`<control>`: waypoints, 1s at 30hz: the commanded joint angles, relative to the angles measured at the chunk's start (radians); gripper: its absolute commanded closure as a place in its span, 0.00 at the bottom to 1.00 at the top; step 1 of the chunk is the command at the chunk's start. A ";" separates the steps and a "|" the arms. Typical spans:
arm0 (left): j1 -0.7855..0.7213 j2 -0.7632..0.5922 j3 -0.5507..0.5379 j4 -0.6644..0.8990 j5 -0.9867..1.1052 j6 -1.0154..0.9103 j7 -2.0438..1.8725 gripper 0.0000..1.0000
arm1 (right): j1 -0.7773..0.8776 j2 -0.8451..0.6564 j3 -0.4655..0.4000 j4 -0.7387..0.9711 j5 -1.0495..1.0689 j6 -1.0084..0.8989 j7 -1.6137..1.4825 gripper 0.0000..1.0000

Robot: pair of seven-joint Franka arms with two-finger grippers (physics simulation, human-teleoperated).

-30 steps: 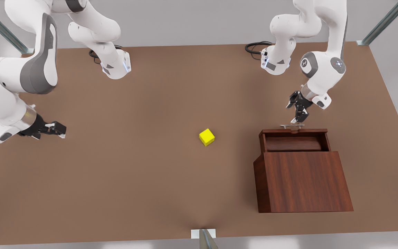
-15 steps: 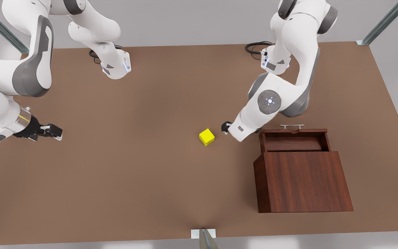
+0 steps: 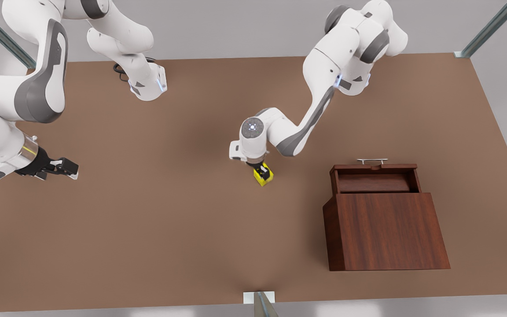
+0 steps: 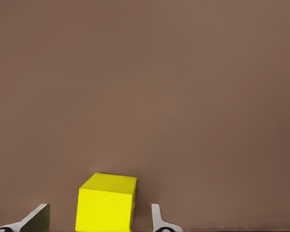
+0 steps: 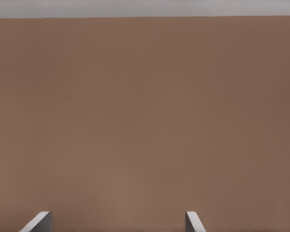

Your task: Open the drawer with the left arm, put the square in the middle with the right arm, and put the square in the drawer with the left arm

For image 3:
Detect yellow square block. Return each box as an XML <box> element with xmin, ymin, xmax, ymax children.
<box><xmin>253</xmin><ymin>165</ymin><xmax>275</xmax><ymax>187</ymax></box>

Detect dark wooden cabinet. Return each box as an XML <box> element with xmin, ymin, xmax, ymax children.
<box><xmin>323</xmin><ymin>192</ymin><xmax>451</xmax><ymax>272</ymax></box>

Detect black cable loop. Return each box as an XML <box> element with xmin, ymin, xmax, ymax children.
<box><xmin>113</xmin><ymin>57</ymin><xmax>157</xmax><ymax>83</ymax></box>

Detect wooden drawer with silver handle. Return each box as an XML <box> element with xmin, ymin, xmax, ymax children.
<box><xmin>329</xmin><ymin>158</ymin><xmax>423</xmax><ymax>196</ymax></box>

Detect silver frame post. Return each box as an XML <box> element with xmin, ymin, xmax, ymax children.
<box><xmin>243</xmin><ymin>291</ymin><xmax>279</xmax><ymax>317</ymax></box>
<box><xmin>0</xmin><ymin>4</ymin><xmax>37</xmax><ymax>70</ymax></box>
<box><xmin>453</xmin><ymin>0</ymin><xmax>507</xmax><ymax>59</ymax></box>

